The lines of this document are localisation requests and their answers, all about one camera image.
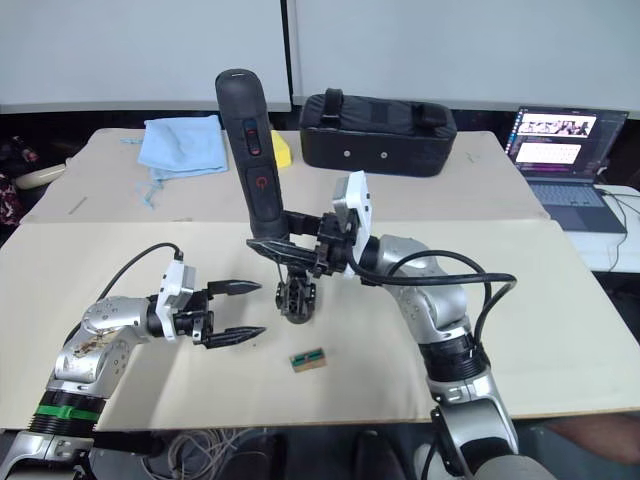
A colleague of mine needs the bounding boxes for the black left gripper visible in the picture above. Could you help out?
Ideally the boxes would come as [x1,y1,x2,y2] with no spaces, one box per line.
[174,279,267,350]

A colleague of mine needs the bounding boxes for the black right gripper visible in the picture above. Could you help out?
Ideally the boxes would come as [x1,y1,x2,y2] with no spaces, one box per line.
[245,209,358,277]

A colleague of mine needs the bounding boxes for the black gripper body workpiece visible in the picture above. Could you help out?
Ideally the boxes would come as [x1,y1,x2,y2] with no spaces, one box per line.
[273,263,318,326]

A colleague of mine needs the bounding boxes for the black electric screwdriver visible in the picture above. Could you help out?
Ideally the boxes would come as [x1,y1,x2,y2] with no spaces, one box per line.
[214,67,292,242]

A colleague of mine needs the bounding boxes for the small green screw box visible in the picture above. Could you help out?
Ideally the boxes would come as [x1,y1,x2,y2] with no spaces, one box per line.
[289,347,329,374]

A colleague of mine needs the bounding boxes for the yellow sponge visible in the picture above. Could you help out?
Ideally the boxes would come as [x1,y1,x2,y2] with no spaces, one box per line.
[269,129,294,172]

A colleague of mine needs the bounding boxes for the black fabric carrying case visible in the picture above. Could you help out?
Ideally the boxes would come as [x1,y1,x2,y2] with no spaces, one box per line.
[298,88,459,179]

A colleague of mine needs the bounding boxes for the red floral fabric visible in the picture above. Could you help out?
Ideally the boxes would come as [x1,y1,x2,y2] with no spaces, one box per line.
[0,172,24,227]

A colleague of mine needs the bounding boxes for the open grey laptop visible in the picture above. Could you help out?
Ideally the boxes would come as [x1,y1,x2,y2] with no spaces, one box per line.
[504,105,631,234]

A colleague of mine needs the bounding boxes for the white side table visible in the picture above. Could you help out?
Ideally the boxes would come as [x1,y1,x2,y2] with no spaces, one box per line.
[564,183,640,274]

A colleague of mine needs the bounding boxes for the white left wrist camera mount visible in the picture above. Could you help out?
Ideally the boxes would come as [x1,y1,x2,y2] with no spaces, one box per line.
[153,259,197,342]

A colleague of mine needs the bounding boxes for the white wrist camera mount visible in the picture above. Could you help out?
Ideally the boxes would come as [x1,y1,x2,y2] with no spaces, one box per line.
[153,259,197,342]
[331,170,374,267]

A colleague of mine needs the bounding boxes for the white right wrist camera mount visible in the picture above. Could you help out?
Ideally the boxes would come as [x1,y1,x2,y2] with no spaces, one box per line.
[331,170,374,267]

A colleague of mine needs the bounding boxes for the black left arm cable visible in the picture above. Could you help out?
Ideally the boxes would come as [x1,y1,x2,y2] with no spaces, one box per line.
[63,242,185,354]

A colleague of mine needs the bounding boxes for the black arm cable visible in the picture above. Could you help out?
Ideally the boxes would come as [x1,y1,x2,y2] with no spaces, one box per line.
[349,249,519,354]
[63,242,185,354]

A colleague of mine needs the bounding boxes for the tangle of white cables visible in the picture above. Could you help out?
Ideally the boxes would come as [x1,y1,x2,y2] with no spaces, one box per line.
[142,427,254,480]

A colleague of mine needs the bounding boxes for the light blue drawstring bag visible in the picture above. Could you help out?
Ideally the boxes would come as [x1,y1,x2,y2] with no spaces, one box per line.
[133,114,227,207]

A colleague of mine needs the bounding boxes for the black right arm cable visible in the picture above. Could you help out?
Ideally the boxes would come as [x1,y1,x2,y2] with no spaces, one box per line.
[349,249,519,354]

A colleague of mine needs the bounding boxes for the cream rounded handle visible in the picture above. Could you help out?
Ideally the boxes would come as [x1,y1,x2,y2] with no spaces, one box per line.
[13,160,69,190]

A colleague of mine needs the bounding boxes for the thin black laptop cable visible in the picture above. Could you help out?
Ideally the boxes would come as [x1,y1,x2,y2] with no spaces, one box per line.
[593,183,640,274]

